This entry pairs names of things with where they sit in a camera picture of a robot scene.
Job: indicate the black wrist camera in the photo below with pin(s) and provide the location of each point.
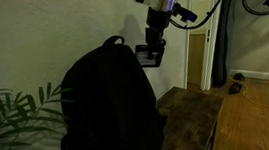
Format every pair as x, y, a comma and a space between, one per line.
185, 12

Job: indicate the black backpack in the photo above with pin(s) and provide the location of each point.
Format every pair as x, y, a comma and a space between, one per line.
110, 104

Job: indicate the white baseboard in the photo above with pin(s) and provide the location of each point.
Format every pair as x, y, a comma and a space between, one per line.
265, 74

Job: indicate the green palm plant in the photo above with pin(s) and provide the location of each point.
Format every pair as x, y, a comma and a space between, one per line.
1, 115

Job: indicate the small black floor object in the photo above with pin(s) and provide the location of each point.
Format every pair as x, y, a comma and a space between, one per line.
239, 76

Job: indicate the white door frame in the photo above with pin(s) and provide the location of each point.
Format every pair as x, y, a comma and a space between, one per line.
206, 60

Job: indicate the black tall soft case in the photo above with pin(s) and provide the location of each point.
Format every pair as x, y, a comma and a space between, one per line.
223, 42

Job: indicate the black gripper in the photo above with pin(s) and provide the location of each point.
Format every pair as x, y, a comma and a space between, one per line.
157, 17

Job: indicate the black shoe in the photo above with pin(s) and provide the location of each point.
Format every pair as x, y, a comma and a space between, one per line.
235, 88

